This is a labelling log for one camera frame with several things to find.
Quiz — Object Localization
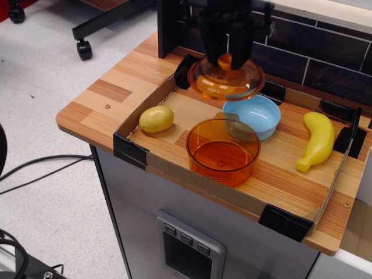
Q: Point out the yellow toy banana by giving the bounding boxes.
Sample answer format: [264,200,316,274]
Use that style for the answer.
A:
[296,112,335,171]

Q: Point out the dark brick-pattern backsplash panel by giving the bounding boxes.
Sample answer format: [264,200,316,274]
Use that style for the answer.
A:
[158,1,371,106]

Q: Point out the grey cabinet control panel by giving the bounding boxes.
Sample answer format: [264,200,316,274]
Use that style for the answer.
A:
[156,210,227,279]

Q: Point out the orange transparent plastic pot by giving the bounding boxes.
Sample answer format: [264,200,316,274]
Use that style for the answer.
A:
[185,112,261,187]

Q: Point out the light blue plastic bowl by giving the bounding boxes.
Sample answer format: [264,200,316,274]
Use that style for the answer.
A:
[223,95,281,141]

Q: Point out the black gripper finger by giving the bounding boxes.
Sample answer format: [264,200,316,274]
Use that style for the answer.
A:
[229,18,253,69]
[198,17,227,66]

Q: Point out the black floor cable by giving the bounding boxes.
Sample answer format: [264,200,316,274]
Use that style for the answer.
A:
[0,154,94,195]

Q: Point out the black chair leg with caster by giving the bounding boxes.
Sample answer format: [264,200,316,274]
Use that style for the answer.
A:
[72,1,156,60]

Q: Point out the black metal base plate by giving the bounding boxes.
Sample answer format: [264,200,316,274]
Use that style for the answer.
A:
[22,256,67,279]

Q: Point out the orange transparent pot lid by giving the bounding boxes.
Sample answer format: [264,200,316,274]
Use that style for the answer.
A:
[187,53,266,101]

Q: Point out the black braided cable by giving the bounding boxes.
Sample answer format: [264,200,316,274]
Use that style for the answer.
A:
[0,228,30,279]

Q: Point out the yellow toy potato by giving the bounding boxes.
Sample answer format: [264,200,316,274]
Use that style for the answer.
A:
[139,105,174,134]

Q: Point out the black caster wheel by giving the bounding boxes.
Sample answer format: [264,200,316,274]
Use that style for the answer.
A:
[9,4,26,24]

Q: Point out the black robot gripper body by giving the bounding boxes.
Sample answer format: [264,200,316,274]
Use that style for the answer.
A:
[180,1,275,38]

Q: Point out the cardboard fence with black tape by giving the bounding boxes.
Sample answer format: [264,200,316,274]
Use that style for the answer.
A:
[113,48,371,253]

